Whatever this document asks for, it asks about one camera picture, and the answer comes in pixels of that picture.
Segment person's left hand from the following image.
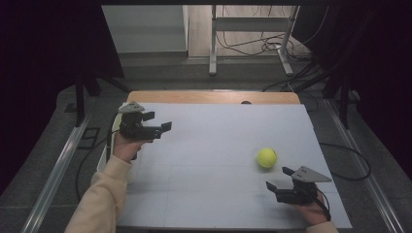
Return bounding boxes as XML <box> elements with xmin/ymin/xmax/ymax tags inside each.
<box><xmin>112</xmin><ymin>130</ymin><xmax>154</xmax><ymax>163</ymax></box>

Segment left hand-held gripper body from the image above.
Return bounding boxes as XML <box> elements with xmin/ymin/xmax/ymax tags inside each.
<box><xmin>118</xmin><ymin>100</ymin><xmax>163</xmax><ymax>141</ymax></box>

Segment wooden table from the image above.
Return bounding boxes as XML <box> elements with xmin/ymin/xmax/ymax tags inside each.
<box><xmin>125</xmin><ymin>90</ymin><xmax>301</xmax><ymax>106</ymax></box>

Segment left hand-held gripper black cable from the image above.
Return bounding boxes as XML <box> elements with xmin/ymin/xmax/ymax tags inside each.
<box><xmin>105</xmin><ymin>112</ymin><xmax>123</xmax><ymax>157</ymax></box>

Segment white metal stand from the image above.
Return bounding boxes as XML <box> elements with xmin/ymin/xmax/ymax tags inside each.
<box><xmin>208</xmin><ymin>4</ymin><xmax>301</xmax><ymax>78</ymax></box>

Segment yellow tennis ball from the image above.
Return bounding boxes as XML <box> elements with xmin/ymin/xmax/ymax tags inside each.
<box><xmin>256</xmin><ymin>147</ymin><xmax>279</xmax><ymax>170</ymax></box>

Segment aluminium rail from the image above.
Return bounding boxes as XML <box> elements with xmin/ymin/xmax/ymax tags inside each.
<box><xmin>20</xmin><ymin>116</ymin><xmax>92</xmax><ymax>233</ymax></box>
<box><xmin>325</xmin><ymin>98</ymin><xmax>406</xmax><ymax>233</ymax></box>

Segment black floor cable loop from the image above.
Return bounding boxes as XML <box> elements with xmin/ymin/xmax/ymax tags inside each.
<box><xmin>318</xmin><ymin>142</ymin><xmax>373</xmax><ymax>182</ymax></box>

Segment black floor frame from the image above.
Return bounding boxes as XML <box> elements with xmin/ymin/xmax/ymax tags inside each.
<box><xmin>77</xmin><ymin>126</ymin><xmax>101</xmax><ymax>150</ymax></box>

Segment tangle of thin floor cables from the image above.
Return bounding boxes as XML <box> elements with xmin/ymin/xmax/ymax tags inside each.
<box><xmin>215</xmin><ymin>4</ymin><xmax>329</xmax><ymax>62</ymax></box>

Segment hand-held gripper black cable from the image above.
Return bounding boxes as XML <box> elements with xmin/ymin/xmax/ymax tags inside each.
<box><xmin>312</xmin><ymin>188</ymin><xmax>332</xmax><ymax>223</ymax></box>
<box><xmin>105</xmin><ymin>112</ymin><xmax>123</xmax><ymax>157</ymax></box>

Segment white board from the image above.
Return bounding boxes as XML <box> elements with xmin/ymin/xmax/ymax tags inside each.
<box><xmin>115</xmin><ymin>102</ymin><xmax>354</xmax><ymax>230</ymax></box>

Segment white plastic bin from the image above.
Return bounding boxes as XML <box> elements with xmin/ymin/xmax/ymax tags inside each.
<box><xmin>96</xmin><ymin>104</ymin><xmax>149</xmax><ymax>186</ymax></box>

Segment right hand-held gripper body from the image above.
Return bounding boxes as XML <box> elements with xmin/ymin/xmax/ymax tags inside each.
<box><xmin>276</xmin><ymin>165</ymin><xmax>333</xmax><ymax>206</ymax></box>

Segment person's right hand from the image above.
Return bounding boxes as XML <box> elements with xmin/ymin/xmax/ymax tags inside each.
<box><xmin>292</xmin><ymin>193</ymin><xmax>330</xmax><ymax>227</ymax></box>

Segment right hand-held gripper black cable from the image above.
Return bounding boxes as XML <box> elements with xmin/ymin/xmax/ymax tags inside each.
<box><xmin>312</xmin><ymin>188</ymin><xmax>332</xmax><ymax>223</ymax></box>

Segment black stand legs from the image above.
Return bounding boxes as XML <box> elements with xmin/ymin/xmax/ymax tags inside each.
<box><xmin>63</xmin><ymin>72</ymin><xmax>131</xmax><ymax>128</ymax></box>
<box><xmin>323</xmin><ymin>77</ymin><xmax>359</xmax><ymax>130</ymax></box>

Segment white cabinet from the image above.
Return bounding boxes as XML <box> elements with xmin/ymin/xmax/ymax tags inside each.
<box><xmin>100</xmin><ymin>4</ymin><xmax>189</xmax><ymax>54</ymax></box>

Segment dark curtain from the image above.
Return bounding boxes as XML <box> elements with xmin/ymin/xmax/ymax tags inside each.
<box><xmin>292</xmin><ymin>0</ymin><xmax>412</xmax><ymax>183</ymax></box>
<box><xmin>0</xmin><ymin>0</ymin><xmax>126</xmax><ymax>196</ymax></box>

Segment bundle of black cables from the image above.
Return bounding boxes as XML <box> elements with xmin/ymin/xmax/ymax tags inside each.
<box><xmin>261</xmin><ymin>60</ymin><xmax>328</xmax><ymax>94</ymax></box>

